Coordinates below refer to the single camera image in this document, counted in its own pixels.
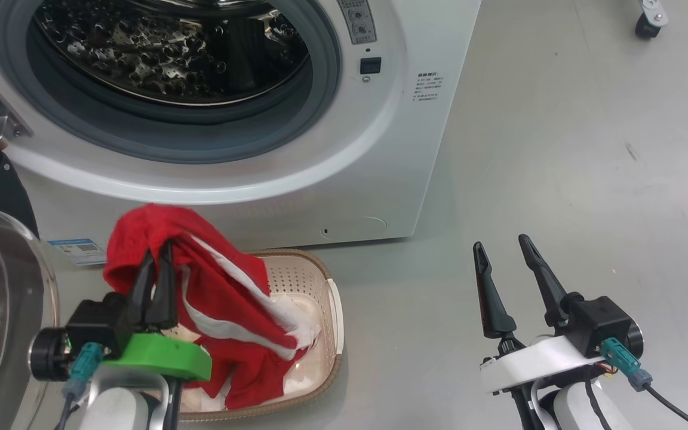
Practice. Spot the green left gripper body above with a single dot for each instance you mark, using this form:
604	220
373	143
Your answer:
165	355

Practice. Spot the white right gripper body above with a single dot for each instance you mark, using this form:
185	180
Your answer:
535	364

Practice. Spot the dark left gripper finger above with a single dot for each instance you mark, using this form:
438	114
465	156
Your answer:
140	298
166	298

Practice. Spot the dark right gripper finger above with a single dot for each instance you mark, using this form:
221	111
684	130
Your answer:
490	304
544	280

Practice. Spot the red and white garment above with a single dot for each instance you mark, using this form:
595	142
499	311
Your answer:
224	298

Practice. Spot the black round glass washer door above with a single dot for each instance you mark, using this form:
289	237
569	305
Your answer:
3	310

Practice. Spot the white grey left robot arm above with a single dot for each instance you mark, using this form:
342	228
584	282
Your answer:
117	409

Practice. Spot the cream perforated laundry basket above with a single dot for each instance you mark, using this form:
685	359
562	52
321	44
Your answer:
314	286

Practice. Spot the white front-load washing machine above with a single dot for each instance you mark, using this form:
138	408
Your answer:
320	179

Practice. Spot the blue energy label sticker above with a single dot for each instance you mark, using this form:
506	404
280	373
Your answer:
78	251

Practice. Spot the metal leg with black caster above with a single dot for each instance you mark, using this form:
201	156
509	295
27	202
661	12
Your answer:
648	21

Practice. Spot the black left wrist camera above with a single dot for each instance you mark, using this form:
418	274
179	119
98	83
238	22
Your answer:
96	325

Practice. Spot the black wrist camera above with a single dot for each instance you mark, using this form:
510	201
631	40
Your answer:
601	322
96	325

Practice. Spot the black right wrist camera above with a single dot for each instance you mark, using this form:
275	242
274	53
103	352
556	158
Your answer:
601	322

